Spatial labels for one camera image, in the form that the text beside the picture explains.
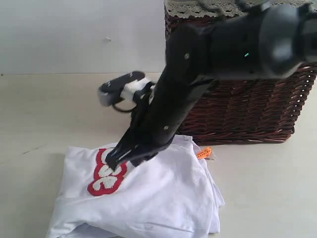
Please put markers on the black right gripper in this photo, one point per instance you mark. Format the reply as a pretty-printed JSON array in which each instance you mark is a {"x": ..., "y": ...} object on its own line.
[{"x": 150, "y": 131}]

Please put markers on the white t-shirt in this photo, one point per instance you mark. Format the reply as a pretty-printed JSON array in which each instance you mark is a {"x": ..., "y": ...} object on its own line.
[{"x": 170, "y": 196}]

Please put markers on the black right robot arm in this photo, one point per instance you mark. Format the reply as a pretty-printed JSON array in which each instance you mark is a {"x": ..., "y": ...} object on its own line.
[{"x": 185, "y": 77}]

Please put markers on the dark brown wicker basket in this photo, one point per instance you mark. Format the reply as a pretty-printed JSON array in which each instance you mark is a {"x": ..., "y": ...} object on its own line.
[{"x": 247, "y": 109}]

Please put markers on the orange hang tag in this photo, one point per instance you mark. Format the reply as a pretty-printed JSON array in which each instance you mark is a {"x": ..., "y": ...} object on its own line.
[{"x": 206, "y": 153}]

